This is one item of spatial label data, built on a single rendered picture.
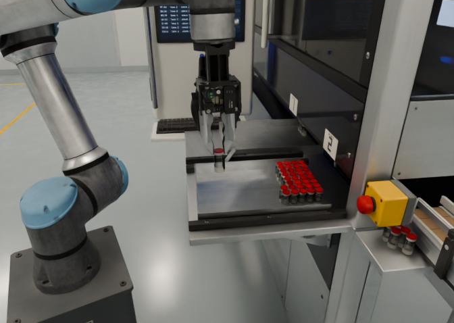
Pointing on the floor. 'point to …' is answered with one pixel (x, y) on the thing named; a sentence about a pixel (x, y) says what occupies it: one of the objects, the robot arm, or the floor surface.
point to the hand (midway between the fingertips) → (217, 145)
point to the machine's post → (380, 130)
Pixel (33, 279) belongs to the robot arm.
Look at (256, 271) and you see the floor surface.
